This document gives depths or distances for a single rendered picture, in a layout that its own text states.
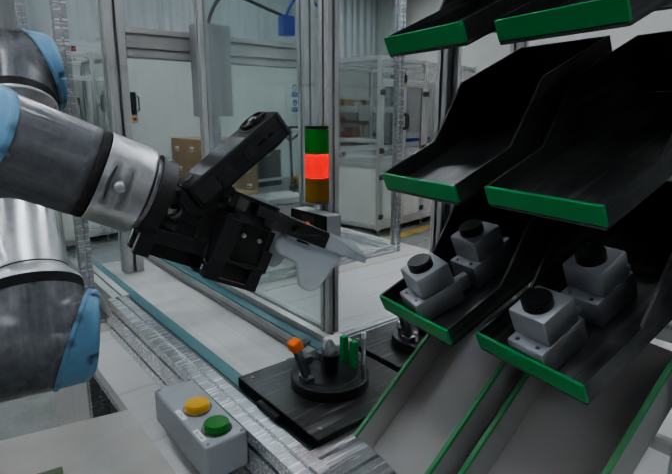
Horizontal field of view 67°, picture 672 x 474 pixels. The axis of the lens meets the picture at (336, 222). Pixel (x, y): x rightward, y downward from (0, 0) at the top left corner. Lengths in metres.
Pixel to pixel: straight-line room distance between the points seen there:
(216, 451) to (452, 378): 0.37
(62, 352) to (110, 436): 0.44
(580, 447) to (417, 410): 0.21
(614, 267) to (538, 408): 0.21
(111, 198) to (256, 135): 0.13
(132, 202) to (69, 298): 0.29
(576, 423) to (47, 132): 0.60
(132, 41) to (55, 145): 1.40
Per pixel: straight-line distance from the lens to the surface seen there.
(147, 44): 1.83
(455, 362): 0.75
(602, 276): 0.57
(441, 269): 0.62
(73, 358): 0.69
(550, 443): 0.67
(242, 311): 1.39
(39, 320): 0.69
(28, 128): 0.43
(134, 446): 1.06
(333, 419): 0.86
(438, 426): 0.72
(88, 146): 0.43
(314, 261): 0.49
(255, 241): 0.47
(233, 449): 0.87
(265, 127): 0.48
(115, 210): 0.44
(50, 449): 1.11
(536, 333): 0.54
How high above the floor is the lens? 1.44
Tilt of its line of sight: 12 degrees down
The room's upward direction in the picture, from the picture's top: straight up
